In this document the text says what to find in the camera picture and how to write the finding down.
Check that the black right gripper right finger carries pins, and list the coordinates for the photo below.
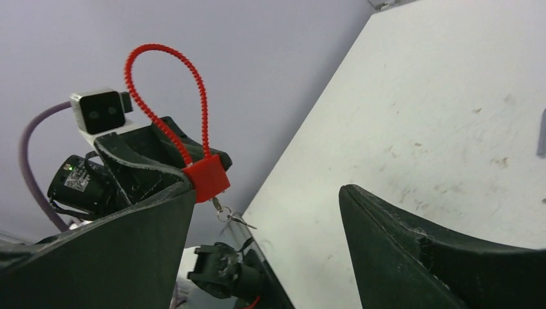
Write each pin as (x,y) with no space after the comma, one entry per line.
(401,260)

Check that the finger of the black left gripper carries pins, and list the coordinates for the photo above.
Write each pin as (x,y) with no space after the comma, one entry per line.
(187,145)
(141,165)

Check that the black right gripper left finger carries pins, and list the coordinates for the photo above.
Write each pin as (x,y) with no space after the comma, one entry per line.
(129,259)

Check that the red cable padlock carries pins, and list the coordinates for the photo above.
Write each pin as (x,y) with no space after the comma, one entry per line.
(208,176)

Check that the red padlock small key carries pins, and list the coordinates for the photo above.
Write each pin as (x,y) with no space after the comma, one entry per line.
(225,214)

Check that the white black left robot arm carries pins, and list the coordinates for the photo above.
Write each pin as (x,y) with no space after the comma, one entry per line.
(83,183)

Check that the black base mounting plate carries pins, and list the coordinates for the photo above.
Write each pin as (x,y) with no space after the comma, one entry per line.
(235,268)

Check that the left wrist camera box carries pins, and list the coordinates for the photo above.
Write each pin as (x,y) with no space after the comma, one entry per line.
(102,111)

